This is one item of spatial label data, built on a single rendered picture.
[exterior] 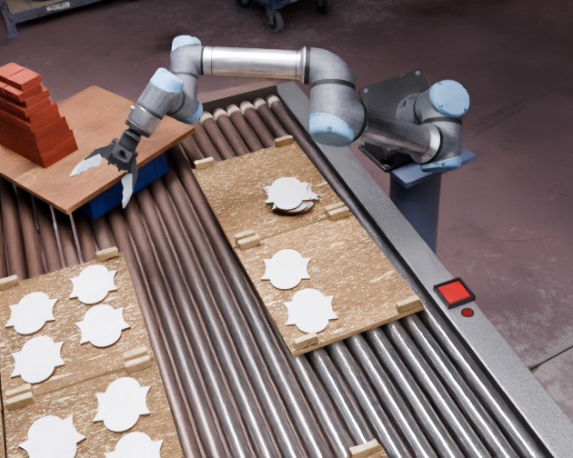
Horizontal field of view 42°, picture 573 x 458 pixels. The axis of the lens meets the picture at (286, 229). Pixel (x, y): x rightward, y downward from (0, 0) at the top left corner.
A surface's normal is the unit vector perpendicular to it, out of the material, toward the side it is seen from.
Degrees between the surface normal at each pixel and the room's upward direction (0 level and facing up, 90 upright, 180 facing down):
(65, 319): 0
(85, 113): 0
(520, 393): 0
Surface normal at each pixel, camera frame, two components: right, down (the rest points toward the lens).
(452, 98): 0.29, -0.26
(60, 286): -0.07, -0.77
